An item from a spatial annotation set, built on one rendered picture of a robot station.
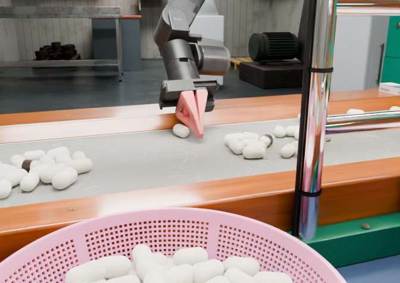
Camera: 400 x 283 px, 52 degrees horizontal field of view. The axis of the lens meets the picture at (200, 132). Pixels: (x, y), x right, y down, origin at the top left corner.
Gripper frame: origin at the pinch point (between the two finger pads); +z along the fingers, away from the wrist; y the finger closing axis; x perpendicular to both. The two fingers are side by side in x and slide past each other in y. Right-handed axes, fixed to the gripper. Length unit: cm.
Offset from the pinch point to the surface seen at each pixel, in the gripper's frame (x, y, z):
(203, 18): 251, 136, -322
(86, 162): -4.9, -18.8, 6.2
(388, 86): 8, 52, -13
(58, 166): -6.2, -22.4, 7.1
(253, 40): 297, 217, -330
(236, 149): -4.2, 3.3, 6.5
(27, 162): -4.2, -26.5, 4.8
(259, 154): -5.8, 6.0, 8.7
